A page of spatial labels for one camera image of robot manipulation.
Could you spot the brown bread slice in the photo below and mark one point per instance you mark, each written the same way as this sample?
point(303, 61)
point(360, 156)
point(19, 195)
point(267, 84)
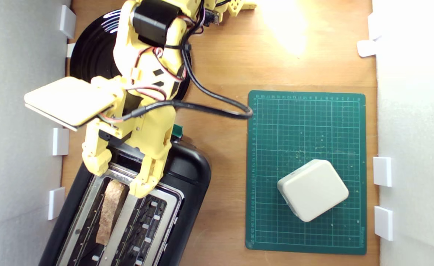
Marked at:
point(109, 214)

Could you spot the green toaster lever knob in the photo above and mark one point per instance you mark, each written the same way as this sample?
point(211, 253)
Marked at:
point(178, 130)

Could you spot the black two-slot toaster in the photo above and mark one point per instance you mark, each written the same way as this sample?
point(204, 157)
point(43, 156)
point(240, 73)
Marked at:
point(191, 173)

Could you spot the black round plate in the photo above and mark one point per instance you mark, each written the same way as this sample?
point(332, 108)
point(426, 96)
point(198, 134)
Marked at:
point(95, 55)

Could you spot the green cutting mat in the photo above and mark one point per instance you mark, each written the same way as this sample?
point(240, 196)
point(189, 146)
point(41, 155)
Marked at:
point(305, 122)

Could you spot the white square block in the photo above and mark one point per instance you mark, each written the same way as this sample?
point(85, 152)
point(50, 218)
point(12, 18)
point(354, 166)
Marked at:
point(313, 190)

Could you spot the white wall clip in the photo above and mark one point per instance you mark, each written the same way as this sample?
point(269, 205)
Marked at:
point(383, 223)
point(56, 203)
point(366, 48)
point(67, 21)
point(383, 171)
point(60, 142)
point(372, 26)

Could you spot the yellow wrist camera housing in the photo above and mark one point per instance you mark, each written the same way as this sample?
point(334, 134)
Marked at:
point(69, 99)

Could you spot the small white wall tab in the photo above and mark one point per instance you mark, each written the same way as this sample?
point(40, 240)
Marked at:
point(70, 50)

